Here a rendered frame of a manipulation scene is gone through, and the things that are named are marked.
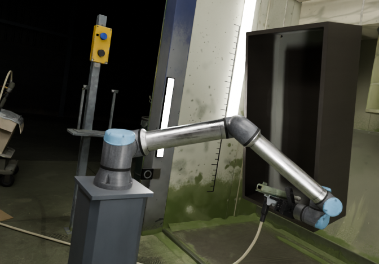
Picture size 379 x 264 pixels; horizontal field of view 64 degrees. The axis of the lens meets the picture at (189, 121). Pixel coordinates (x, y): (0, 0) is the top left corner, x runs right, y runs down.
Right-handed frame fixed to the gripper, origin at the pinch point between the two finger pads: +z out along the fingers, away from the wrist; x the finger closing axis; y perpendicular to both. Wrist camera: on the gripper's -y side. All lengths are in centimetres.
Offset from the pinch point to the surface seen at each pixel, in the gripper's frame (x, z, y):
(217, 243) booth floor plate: 31, 49, 53
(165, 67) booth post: -38, 94, -65
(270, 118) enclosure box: 29, 34, -53
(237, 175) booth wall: 71, 81, 0
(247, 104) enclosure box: 0, 37, -55
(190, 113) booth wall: -4, 88, -39
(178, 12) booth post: -44, 92, -108
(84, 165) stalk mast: -65, 116, 25
